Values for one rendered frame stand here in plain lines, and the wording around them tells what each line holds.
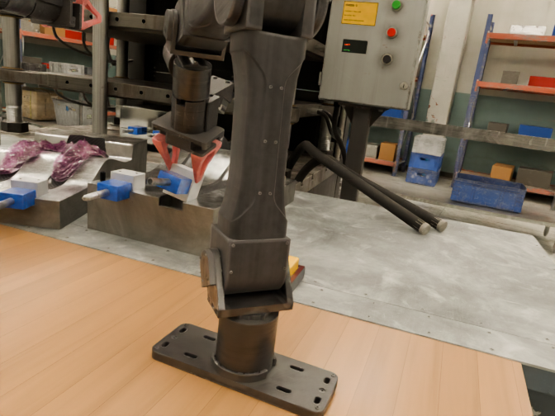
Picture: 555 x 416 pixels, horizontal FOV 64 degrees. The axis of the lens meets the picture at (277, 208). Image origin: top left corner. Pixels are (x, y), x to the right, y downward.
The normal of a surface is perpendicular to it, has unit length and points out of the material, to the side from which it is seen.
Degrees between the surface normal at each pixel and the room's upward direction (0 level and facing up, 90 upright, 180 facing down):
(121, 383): 0
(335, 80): 90
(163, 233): 90
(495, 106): 90
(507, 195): 93
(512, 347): 0
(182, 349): 0
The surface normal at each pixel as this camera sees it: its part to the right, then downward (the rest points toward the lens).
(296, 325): 0.11, -0.96
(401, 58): -0.33, 0.22
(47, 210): -0.04, 0.26
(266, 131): 0.41, 0.25
